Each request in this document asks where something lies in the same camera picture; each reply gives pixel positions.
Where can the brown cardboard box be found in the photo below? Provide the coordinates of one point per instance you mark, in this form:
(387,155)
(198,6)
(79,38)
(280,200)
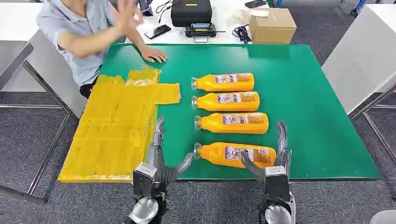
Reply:
(272,29)

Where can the blue object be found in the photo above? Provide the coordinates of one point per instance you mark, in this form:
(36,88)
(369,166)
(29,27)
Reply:
(359,6)

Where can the dark phone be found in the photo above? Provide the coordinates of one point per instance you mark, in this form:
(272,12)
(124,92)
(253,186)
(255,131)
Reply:
(255,3)

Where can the yellow plastic sheet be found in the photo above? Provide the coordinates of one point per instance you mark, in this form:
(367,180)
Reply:
(108,133)

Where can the green table mat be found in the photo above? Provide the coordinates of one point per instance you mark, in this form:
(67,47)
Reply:
(309,108)

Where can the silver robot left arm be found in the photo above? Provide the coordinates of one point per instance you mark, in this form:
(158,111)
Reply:
(144,211)

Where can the orange drink bottle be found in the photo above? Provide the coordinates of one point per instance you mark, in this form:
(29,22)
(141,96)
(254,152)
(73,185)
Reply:
(210,102)
(216,154)
(213,124)
(210,83)

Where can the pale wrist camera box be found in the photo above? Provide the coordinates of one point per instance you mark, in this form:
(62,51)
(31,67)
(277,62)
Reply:
(275,171)
(144,170)

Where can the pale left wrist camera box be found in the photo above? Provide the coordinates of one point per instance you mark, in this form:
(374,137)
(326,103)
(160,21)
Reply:
(144,170)

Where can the pale grey rounded object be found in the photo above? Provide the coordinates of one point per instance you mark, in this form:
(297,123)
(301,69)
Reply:
(383,218)

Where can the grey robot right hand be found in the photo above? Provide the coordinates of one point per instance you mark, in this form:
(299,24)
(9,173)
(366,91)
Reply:
(283,157)

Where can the person's right hand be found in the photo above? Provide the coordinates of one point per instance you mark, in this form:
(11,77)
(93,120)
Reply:
(127,15)

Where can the white table with steel legs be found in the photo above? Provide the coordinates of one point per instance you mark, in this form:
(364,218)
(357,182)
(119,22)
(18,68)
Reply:
(362,55)
(18,21)

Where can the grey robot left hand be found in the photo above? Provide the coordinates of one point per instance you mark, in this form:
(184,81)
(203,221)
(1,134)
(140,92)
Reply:
(156,157)

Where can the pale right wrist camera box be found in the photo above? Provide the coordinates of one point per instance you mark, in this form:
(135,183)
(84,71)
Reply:
(275,171)

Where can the white paper slip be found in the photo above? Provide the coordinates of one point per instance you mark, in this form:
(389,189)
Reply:
(260,13)

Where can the white desk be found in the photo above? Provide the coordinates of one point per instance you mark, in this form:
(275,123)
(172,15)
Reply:
(226,18)

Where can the person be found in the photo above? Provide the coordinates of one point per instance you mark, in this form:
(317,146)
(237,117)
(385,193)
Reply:
(83,31)

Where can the person's left hand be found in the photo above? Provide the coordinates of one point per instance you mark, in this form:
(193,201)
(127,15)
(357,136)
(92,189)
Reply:
(153,55)

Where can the clear tape roll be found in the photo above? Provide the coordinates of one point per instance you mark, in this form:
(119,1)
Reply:
(241,15)

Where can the black remote controller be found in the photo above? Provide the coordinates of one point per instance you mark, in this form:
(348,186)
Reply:
(200,31)

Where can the black smartphone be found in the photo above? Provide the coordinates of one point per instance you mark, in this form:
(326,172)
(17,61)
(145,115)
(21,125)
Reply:
(157,31)

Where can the black carry case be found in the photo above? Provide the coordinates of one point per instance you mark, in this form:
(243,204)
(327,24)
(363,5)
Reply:
(191,12)

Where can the dark tablet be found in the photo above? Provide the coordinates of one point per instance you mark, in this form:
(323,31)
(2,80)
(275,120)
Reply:
(146,7)

